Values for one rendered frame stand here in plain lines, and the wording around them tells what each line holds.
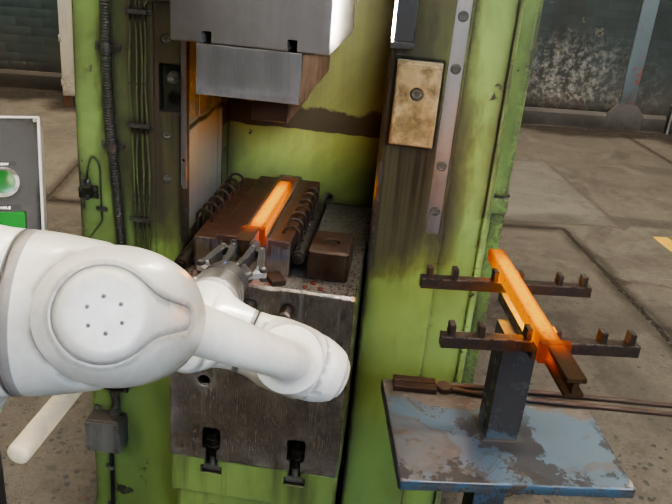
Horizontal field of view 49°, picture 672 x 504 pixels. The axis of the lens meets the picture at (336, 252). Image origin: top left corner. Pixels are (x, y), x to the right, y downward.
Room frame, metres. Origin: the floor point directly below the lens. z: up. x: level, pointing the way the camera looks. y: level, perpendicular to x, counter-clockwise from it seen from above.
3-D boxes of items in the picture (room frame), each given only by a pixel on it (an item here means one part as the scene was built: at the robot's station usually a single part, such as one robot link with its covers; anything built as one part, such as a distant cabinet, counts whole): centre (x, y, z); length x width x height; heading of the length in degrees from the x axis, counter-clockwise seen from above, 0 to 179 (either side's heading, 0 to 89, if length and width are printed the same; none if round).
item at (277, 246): (1.58, 0.17, 0.96); 0.42 x 0.20 x 0.09; 175
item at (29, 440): (1.31, 0.54, 0.62); 0.44 x 0.05 x 0.05; 175
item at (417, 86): (1.47, -0.13, 1.27); 0.09 x 0.02 x 0.17; 85
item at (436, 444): (1.11, -0.32, 0.75); 0.40 x 0.30 x 0.02; 94
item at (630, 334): (1.12, -0.44, 1.02); 0.23 x 0.06 x 0.02; 4
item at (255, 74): (1.58, 0.17, 1.32); 0.42 x 0.20 x 0.10; 175
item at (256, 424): (1.58, 0.12, 0.69); 0.56 x 0.38 x 0.45; 175
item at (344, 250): (1.41, 0.01, 0.95); 0.12 x 0.08 x 0.06; 175
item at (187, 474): (1.58, 0.12, 0.23); 0.55 x 0.37 x 0.47; 175
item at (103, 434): (1.52, 0.54, 0.36); 0.09 x 0.07 x 0.12; 85
